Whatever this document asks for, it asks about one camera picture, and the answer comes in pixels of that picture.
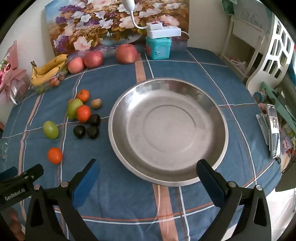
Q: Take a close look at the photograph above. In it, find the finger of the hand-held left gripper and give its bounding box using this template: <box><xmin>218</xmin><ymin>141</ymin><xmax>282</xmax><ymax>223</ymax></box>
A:
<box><xmin>0</xmin><ymin>166</ymin><xmax>18</xmax><ymax>182</ymax></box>
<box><xmin>22</xmin><ymin>164</ymin><xmax>44</xmax><ymax>180</ymax></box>

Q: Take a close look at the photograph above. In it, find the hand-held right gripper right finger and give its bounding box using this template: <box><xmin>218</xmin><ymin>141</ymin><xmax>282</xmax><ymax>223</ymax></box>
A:
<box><xmin>196</xmin><ymin>159</ymin><xmax>272</xmax><ymax>241</ymax></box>

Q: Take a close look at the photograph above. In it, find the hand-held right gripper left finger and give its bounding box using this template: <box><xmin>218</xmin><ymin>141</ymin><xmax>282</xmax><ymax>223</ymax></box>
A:
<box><xmin>25</xmin><ymin>159</ymin><xmax>101</xmax><ymax>241</ymax></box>

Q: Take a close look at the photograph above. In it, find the orange tangerine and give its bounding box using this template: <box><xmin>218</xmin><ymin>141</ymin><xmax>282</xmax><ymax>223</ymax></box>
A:
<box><xmin>76</xmin><ymin>105</ymin><xmax>91</xmax><ymax>123</ymax></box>
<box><xmin>47</xmin><ymin>148</ymin><xmax>63</xmax><ymax>165</ymax></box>
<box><xmin>76</xmin><ymin>89</ymin><xmax>90</xmax><ymax>103</ymax></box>

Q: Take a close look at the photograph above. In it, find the small green fruit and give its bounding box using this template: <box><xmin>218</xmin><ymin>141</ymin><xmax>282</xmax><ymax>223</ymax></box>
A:
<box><xmin>43</xmin><ymin>120</ymin><xmax>59</xmax><ymax>140</ymax></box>

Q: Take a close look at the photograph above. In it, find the dark round fruit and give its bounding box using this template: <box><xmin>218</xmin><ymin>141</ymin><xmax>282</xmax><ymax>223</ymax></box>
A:
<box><xmin>73</xmin><ymin>125</ymin><xmax>86</xmax><ymax>139</ymax></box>
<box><xmin>86</xmin><ymin>126</ymin><xmax>100</xmax><ymax>140</ymax></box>
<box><xmin>88</xmin><ymin>114</ymin><xmax>101</xmax><ymax>127</ymax></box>

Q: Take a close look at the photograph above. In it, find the round stainless steel plate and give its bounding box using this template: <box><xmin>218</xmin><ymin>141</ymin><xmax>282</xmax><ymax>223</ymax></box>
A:
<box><xmin>108</xmin><ymin>78</ymin><xmax>229</xmax><ymax>187</ymax></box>

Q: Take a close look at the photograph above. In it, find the large green fruit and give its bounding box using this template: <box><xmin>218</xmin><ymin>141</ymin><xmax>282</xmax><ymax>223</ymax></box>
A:
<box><xmin>67</xmin><ymin>98</ymin><xmax>84</xmax><ymax>120</ymax></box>

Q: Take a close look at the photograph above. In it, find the person's left hand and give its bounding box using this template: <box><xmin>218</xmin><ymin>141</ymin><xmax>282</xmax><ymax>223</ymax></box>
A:
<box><xmin>6</xmin><ymin>207</ymin><xmax>26</xmax><ymax>241</ymax></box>

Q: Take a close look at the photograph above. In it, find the blue plaid tablecloth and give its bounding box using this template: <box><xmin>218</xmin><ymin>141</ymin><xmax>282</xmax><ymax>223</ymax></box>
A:
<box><xmin>0</xmin><ymin>46</ymin><xmax>285</xmax><ymax>241</ymax></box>

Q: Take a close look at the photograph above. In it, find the silver metal tool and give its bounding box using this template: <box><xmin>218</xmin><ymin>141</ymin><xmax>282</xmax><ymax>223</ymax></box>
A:
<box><xmin>255</xmin><ymin>104</ymin><xmax>282</xmax><ymax>159</ymax></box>

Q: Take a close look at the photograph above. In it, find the clear glass fruit bowl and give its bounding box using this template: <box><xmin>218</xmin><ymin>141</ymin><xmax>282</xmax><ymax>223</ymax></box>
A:
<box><xmin>32</xmin><ymin>67</ymin><xmax>68</xmax><ymax>93</ymax></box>

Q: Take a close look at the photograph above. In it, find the yellow banana bunch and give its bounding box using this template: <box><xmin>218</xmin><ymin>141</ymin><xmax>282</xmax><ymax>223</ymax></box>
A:
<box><xmin>31</xmin><ymin>54</ymin><xmax>69</xmax><ymax>87</ymax></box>

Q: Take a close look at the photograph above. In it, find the small pink apple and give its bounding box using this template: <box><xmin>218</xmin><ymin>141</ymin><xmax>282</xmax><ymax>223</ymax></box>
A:
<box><xmin>68</xmin><ymin>57</ymin><xmax>85</xmax><ymax>74</ymax></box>

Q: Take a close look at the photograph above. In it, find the medium red apple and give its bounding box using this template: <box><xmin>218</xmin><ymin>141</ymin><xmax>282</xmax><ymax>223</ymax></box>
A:
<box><xmin>84</xmin><ymin>51</ymin><xmax>103</xmax><ymax>69</ymax></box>

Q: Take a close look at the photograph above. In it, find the large red apple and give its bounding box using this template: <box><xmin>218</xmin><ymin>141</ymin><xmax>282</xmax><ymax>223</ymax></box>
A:
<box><xmin>116</xmin><ymin>44</ymin><xmax>138</xmax><ymax>64</ymax></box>

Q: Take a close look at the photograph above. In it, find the white chair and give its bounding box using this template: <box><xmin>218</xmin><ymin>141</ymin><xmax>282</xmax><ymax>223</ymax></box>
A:
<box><xmin>245</xmin><ymin>9</ymin><xmax>296</xmax><ymax>93</ymax></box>

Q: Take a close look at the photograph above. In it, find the teal plastic box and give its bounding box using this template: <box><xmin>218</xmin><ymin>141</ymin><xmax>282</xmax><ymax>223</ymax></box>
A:
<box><xmin>145</xmin><ymin>36</ymin><xmax>172</xmax><ymax>60</ymax></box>

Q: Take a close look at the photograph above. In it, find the white shelf rack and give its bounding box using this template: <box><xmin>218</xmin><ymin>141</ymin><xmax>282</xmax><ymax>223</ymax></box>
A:
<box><xmin>219</xmin><ymin>14</ymin><xmax>266</xmax><ymax>80</ymax></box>

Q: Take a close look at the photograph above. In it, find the floral painting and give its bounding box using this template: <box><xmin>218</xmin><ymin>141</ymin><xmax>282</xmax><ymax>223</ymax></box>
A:
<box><xmin>44</xmin><ymin>0</ymin><xmax>190</xmax><ymax>58</ymax></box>

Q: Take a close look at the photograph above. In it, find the green frame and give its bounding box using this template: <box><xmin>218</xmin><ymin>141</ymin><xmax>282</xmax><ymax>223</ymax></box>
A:
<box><xmin>261</xmin><ymin>81</ymin><xmax>296</xmax><ymax>121</ymax></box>

